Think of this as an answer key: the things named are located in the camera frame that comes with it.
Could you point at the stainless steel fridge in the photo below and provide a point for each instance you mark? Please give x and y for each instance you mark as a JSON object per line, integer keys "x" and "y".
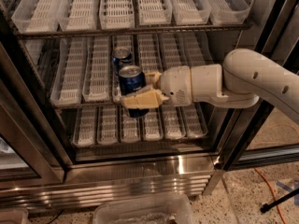
{"x": 108, "y": 100}

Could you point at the clear plastic bin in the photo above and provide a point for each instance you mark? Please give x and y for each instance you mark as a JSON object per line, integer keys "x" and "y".
{"x": 152, "y": 209}

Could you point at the black stand leg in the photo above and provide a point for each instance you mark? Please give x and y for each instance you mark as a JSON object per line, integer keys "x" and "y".
{"x": 266, "y": 207}

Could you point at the clear container corner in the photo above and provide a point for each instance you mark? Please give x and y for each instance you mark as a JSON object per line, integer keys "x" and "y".
{"x": 14, "y": 216}

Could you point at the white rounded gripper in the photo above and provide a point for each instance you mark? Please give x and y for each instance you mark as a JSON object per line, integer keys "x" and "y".
{"x": 175, "y": 85}

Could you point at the blue pepsi can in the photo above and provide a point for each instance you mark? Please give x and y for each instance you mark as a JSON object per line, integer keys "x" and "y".
{"x": 131, "y": 79}
{"x": 121, "y": 56}

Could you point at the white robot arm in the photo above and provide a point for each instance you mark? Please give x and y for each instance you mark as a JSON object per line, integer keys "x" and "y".
{"x": 244, "y": 77}

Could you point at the open fridge door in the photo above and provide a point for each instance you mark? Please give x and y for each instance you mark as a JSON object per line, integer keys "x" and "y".
{"x": 275, "y": 35}

